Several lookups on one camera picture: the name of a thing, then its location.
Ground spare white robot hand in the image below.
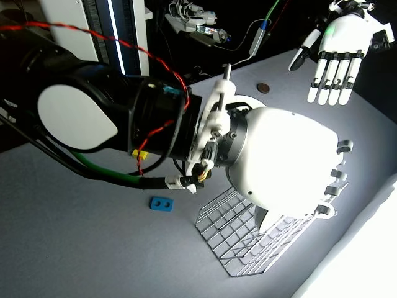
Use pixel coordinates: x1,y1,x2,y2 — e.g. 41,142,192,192
164,0,218,34

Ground thin green wire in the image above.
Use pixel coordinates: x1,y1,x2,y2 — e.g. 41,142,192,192
262,0,282,23

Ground grey adapter box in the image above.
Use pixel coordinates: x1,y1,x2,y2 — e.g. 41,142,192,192
249,19,268,58

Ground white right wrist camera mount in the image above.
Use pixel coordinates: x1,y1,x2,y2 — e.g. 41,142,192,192
185,63,237,195

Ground thick green cable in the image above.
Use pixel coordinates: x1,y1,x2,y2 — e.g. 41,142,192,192
70,150,146,187

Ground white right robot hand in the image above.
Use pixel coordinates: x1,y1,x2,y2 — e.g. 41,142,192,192
228,106,354,220

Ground silver wire dish rack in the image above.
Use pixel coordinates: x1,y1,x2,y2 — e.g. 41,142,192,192
195,181,350,278

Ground red black twisted wire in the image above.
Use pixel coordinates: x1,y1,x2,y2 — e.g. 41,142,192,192
0,20,190,177

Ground blue block with two holes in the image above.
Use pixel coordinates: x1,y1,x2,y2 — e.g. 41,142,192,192
149,196,174,213

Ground small lit circuit board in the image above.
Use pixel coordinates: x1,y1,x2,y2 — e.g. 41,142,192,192
195,25,232,44

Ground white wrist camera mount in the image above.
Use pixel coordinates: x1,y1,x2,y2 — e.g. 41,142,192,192
185,63,237,195
370,22,397,53

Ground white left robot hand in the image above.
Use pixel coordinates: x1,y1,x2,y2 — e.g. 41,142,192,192
288,0,377,106

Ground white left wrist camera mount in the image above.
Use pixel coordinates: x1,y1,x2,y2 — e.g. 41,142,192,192
370,22,397,53

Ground thick black cable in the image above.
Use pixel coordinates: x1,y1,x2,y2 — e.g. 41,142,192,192
0,113,170,191

